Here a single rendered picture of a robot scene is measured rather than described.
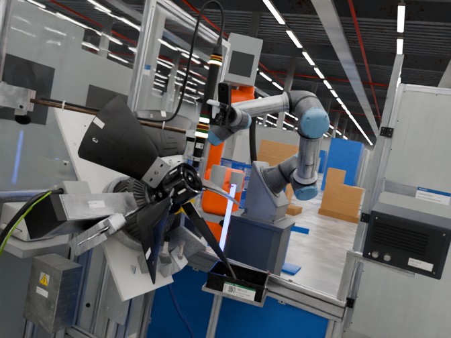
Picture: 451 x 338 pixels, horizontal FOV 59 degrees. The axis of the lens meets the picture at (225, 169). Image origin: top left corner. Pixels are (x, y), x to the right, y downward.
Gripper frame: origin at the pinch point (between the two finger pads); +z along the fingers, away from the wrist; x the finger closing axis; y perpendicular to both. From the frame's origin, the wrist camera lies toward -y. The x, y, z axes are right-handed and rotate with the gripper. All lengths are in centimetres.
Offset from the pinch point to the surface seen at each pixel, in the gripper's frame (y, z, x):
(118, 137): 17.9, 27.8, 8.6
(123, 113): 10.7, 26.2, 10.0
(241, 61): -97, -350, 174
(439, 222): 24, -36, -79
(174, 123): 9.8, -6.1, 14.3
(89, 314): 117, -42, 70
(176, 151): 19.2, 1.2, 5.7
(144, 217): 36, 36, -12
